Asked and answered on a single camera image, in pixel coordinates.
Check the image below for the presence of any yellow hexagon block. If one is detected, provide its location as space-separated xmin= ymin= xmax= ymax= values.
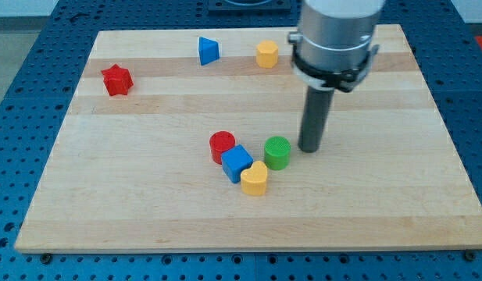
xmin=255 ymin=40 xmax=279 ymax=69

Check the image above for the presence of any blue cube block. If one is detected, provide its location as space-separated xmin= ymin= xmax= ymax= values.
xmin=221 ymin=144 xmax=253 ymax=183

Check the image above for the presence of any blue triangular prism block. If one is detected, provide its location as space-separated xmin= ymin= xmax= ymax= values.
xmin=198 ymin=37 xmax=220 ymax=66

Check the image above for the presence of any red star block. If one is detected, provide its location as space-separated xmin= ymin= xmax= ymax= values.
xmin=101 ymin=64 xmax=134 ymax=96

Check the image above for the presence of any green cylinder block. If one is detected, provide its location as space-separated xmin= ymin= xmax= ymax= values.
xmin=264 ymin=136 xmax=291 ymax=170

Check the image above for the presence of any yellow heart block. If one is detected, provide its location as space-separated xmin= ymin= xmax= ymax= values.
xmin=241 ymin=161 xmax=268 ymax=196

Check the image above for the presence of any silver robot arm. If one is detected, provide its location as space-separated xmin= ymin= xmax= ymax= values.
xmin=287 ymin=0 xmax=385 ymax=93

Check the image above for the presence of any red cylinder block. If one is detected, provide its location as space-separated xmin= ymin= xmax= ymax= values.
xmin=209 ymin=131 xmax=236 ymax=165

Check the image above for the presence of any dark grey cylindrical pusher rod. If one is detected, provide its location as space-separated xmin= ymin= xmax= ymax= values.
xmin=298 ymin=87 xmax=334 ymax=153

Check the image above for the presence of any wooden board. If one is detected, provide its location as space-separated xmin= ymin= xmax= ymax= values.
xmin=15 ymin=24 xmax=482 ymax=254

